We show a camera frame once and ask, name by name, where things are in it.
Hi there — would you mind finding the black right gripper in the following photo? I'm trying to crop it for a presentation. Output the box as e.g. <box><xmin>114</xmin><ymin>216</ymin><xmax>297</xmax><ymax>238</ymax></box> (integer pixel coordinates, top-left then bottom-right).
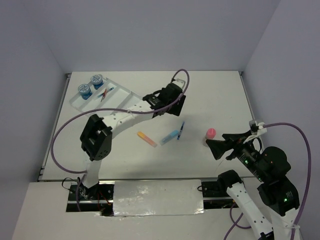
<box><xmin>204</xmin><ymin>127</ymin><xmax>267</xmax><ymax>180</ymax></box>

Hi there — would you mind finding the dark blue gel pen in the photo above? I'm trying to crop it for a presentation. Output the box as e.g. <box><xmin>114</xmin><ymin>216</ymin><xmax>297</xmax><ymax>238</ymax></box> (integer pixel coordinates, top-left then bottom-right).
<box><xmin>177</xmin><ymin>121</ymin><xmax>185</xmax><ymax>140</ymax></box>

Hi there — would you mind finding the blue ink refill pen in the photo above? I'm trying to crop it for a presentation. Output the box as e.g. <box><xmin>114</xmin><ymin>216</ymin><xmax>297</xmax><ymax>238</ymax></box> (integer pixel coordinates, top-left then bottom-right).
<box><xmin>97</xmin><ymin>87</ymin><xmax>114</xmax><ymax>99</ymax></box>

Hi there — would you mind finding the red ink refill pen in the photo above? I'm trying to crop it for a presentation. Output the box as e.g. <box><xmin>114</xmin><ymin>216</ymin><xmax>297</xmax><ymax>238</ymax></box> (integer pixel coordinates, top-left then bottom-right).
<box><xmin>101</xmin><ymin>88</ymin><xmax>109</xmax><ymax>102</ymax></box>

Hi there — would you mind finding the blue slime jar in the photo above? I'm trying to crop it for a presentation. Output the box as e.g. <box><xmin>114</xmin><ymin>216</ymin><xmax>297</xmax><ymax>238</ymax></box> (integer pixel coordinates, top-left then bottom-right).
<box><xmin>77</xmin><ymin>83</ymin><xmax>92</xmax><ymax>100</ymax></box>
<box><xmin>90</xmin><ymin>74</ymin><xmax>104</xmax><ymax>90</ymax></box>

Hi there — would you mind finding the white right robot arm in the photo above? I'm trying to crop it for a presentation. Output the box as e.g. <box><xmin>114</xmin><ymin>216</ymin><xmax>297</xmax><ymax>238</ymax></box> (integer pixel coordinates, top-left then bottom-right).
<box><xmin>206</xmin><ymin>131</ymin><xmax>301</xmax><ymax>240</ymax></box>

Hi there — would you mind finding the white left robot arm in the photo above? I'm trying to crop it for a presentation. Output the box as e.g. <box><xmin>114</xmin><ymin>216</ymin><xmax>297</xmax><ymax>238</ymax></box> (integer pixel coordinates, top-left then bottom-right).
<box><xmin>79</xmin><ymin>79</ymin><xmax>186</xmax><ymax>200</ymax></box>

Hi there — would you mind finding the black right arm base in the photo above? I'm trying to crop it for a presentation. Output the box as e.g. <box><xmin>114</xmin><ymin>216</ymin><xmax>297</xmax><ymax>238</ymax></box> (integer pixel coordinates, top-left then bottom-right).
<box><xmin>197</xmin><ymin>180</ymin><xmax>234</xmax><ymax>210</ymax></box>

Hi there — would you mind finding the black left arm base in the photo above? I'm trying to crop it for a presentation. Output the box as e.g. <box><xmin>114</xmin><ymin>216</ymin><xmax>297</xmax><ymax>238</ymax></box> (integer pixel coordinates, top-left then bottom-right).
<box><xmin>61</xmin><ymin>177</ymin><xmax>115</xmax><ymax>217</ymax></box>

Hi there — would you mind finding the pink capped bottle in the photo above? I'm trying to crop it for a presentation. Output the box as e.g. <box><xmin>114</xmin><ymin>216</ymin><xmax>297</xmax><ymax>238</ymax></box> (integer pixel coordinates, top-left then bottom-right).
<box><xmin>202</xmin><ymin>128</ymin><xmax>216</xmax><ymax>147</ymax></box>

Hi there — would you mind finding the blue highlighter marker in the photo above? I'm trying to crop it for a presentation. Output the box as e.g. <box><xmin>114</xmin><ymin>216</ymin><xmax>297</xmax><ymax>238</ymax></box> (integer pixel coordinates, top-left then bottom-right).
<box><xmin>159</xmin><ymin>130</ymin><xmax>179</xmax><ymax>146</ymax></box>

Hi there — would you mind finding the orange highlighter marker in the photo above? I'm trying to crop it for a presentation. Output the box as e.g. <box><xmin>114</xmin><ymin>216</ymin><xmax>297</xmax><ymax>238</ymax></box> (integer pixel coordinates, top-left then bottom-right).
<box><xmin>137</xmin><ymin>131</ymin><xmax>157</xmax><ymax>148</ymax></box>

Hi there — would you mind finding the white compartment tray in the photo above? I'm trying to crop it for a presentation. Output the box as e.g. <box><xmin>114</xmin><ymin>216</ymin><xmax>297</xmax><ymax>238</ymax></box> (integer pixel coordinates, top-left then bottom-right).
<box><xmin>69</xmin><ymin>78</ymin><xmax>142</xmax><ymax>112</ymax></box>

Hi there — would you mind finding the silver foil cover plate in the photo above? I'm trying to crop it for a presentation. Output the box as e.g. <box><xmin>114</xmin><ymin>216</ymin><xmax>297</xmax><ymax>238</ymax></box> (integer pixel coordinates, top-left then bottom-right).
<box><xmin>113</xmin><ymin>179</ymin><xmax>204</xmax><ymax>217</ymax></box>

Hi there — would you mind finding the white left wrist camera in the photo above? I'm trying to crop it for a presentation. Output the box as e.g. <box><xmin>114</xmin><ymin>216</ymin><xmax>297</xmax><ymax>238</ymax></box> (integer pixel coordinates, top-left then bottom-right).
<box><xmin>171</xmin><ymin>78</ymin><xmax>187</xmax><ymax>92</ymax></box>

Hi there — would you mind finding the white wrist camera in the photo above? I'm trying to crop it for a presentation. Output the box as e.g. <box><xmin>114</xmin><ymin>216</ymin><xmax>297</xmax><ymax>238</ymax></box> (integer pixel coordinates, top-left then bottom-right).
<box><xmin>243</xmin><ymin>119</ymin><xmax>267</xmax><ymax>144</ymax></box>
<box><xmin>171</xmin><ymin>78</ymin><xmax>187</xmax><ymax>92</ymax></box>

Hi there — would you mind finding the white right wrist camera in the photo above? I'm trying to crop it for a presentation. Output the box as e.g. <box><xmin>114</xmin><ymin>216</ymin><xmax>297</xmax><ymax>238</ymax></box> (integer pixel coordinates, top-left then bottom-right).
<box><xmin>243</xmin><ymin>119</ymin><xmax>267</xmax><ymax>144</ymax></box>

